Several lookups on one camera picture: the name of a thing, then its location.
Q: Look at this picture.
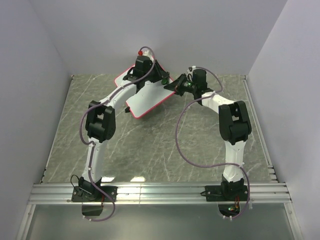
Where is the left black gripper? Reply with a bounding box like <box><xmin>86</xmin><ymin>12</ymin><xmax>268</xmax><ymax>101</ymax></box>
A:
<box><xmin>143</xmin><ymin>60</ymin><xmax>169</xmax><ymax>84</ymax></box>

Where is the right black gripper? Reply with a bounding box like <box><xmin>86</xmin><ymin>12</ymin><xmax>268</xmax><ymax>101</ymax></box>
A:
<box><xmin>162</xmin><ymin>73</ymin><xmax>196</xmax><ymax>97</ymax></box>

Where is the green bone-shaped eraser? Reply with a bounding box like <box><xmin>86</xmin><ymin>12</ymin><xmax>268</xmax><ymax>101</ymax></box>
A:
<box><xmin>161</xmin><ymin>79</ymin><xmax>168</xmax><ymax>85</ymax></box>

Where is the pink-framed whiteboard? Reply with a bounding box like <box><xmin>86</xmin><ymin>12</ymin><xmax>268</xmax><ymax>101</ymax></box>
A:
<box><xmin>113</xmin><ymin>63</ymin><xmax>177</xmax><ymax>120</ymax></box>

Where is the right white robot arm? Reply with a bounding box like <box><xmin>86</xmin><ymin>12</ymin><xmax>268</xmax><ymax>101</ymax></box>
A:
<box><xmin>164</xmin><ymin>66</ymin><xmax>252</xmax><ymax>200</ymax></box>

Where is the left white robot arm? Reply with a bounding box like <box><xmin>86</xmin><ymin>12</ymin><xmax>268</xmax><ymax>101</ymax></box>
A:
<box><xmin>79</xmin><ymin>55</ymin><xmax>173</xmax><ymax>201</ymax></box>

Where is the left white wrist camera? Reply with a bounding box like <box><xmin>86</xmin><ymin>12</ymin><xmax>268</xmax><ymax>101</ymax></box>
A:
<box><xmin>138</xmin><ymin>49</ymin><xmax>154</xmax><ymax>61</ymax></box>

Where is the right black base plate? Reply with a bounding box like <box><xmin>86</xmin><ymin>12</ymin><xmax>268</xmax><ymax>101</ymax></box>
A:
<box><xmin>200</xmin><ymin>185</ymin><xmax>249</xmax><ymax>202</ymax></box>

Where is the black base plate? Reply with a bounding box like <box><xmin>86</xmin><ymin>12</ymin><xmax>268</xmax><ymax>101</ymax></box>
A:
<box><xmin>200</xmin><ymin>185</ymin><xmax>249</xmax><ymax>202</ymax></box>
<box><xmin>71</xmin><ymin>181</ymin><xmax>118</xmax><ymax>203</ymax></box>

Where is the aluminium right side rail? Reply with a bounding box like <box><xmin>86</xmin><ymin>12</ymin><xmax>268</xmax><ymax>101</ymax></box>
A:
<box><xmin>241</xmin><ymin>75</ymin><xmax>279</xmax><ymax>183</ymax></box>

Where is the aluminium rail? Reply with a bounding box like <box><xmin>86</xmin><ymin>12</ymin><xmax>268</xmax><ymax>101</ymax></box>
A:
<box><xmin>39</xmin><ymin>74</ymin><xmax>75</xmax><ymax>184</ymax></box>
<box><xmin>241</xmin><ymin>75</ymin><xmax>279</xmax><ymax>183</ymax></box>
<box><xmin>27</xmin><ymin>182</ymin><xmax>292</xmax><ymax>205</ymax></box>

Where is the aluminium front rail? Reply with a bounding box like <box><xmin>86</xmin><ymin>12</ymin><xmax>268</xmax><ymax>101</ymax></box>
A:
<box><xmin>27</xmin><ymin>182</ymin><xmax>292</xmax><ymax>205</ymax></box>

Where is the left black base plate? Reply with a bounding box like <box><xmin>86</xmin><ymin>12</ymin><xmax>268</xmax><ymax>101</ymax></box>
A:
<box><xmin>71</xmin><ymin>181</ymin><xmax>118</xmax><ymax>203</ymax></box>

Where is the aluminium left side rail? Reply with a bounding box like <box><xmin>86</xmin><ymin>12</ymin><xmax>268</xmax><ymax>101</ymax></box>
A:
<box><xmin>39</xmin><ymin>74</ymin><xmax>75</xmax><ymax>184</ymax></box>

